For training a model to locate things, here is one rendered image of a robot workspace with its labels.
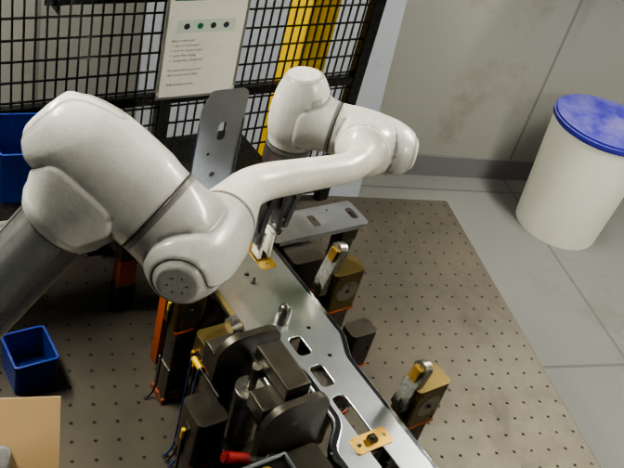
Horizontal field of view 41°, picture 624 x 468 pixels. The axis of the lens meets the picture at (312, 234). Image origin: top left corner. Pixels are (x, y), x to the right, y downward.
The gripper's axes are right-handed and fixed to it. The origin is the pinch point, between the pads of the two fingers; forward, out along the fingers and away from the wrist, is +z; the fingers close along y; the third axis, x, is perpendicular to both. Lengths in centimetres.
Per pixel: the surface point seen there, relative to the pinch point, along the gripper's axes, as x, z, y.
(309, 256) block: 5.6, 14.1, 19.5
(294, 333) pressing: -17.0, 12.0, 0.7
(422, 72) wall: 141, 55, 182
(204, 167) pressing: 26.6, -1.2, -1.1
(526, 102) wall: 122, 66, 241
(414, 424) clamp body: -43.5, 18.5, 16.1
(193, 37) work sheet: 54, -19, 7
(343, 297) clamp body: -8.6, 15.0, 20.2
